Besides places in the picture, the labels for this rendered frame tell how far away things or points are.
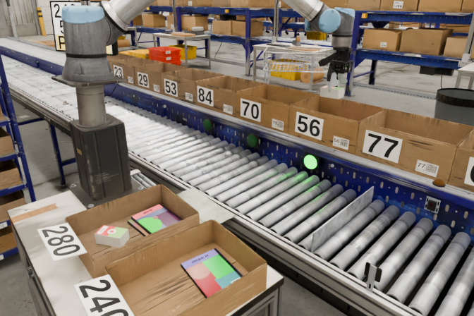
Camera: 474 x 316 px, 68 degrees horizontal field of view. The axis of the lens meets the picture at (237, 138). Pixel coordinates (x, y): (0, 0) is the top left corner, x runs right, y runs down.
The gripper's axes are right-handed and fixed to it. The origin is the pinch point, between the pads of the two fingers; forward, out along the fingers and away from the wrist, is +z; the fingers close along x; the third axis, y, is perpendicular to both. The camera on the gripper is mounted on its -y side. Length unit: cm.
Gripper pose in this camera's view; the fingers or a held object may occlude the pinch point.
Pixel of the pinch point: (332, 88)
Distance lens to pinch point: 179.2
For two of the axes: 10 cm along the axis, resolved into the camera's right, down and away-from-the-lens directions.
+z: 0.0, 9.3, 3.7
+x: 7.1, -2.6, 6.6
